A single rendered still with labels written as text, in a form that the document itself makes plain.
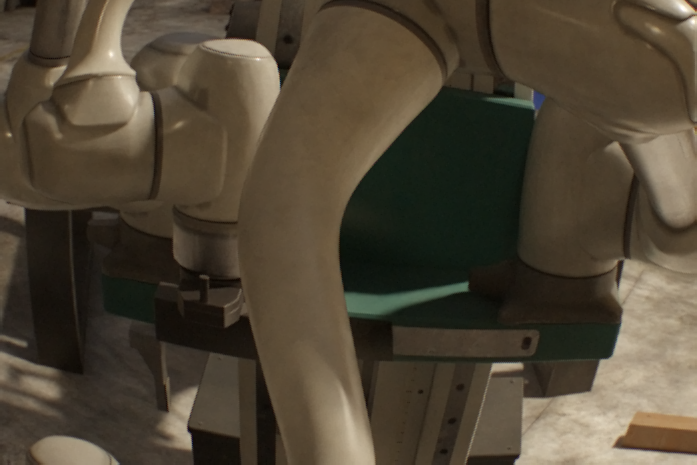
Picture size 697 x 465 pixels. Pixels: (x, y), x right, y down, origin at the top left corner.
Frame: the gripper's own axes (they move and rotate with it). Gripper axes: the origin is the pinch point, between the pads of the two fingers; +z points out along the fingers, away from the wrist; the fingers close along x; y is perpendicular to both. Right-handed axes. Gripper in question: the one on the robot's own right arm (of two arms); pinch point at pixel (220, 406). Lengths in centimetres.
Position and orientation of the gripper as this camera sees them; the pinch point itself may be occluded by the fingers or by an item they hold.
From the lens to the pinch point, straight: 140.9
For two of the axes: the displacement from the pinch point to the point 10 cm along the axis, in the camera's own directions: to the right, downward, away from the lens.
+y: 0.7, -3.1, 9.5
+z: -0.8, 9.4, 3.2
